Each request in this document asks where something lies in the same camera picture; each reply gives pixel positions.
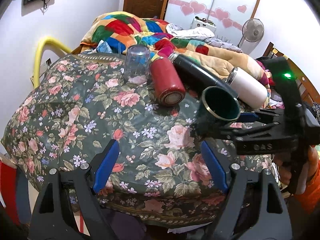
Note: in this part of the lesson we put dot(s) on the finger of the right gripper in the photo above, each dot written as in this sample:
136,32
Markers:
261,115
235,131

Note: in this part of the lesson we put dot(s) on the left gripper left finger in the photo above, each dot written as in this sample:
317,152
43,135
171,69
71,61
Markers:
53,217

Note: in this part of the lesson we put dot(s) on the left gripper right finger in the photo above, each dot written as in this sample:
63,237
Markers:
271,216

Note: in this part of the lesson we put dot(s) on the dark green mug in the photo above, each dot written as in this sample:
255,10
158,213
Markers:
217,108

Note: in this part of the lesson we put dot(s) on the clear plastic cup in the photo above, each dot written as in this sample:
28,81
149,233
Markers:
137,62

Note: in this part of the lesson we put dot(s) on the right hand on handle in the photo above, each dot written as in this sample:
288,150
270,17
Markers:
299,170

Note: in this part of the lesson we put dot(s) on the white thermos bottle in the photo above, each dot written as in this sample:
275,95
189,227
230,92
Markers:
249,90

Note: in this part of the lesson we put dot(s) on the wooden bed headboard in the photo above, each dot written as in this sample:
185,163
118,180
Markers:
306,89

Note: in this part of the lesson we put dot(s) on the red box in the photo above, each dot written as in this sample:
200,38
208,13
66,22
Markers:
14,192

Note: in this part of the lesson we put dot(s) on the black thermos bottle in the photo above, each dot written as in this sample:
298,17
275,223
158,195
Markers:
195,76

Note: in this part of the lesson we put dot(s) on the red thermos bottle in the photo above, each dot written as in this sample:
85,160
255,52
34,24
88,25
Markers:
169,89

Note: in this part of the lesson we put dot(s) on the standing electric fan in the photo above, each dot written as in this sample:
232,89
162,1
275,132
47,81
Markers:
252,31

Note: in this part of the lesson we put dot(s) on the white appliance box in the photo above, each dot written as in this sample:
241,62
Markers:
203,22

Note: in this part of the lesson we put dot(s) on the white wardrobe with hearts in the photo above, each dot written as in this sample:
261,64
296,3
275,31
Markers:
228,15

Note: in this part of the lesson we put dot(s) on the grey white crumpled cloth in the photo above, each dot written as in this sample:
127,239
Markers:
200,34

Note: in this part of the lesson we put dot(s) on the colourful patchwork quilt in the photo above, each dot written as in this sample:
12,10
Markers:
122,29

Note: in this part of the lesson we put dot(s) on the yellow padded bed rail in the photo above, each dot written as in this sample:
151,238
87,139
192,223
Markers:
47,47

